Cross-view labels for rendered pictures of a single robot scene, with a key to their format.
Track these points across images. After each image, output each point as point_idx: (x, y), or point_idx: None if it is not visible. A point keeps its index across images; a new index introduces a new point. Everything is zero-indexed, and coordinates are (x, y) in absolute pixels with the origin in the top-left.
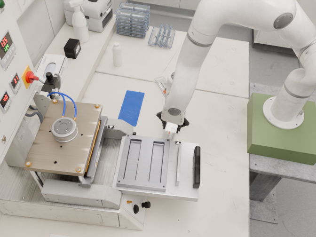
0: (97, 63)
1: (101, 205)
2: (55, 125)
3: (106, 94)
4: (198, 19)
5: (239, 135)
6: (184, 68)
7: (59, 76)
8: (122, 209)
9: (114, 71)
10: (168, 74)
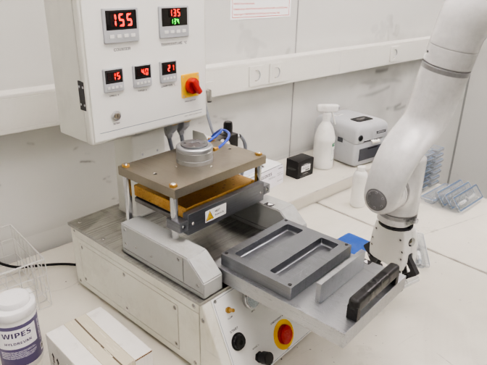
0: (325, 193)
1: (182, 279)
2: (185, 140)
3: (314, 227)
4: (437, 23)
5: None
6: (408, 119)
7: (245, 144)
8: (209, 307)
9: (346, 210)
10: (434, 237)
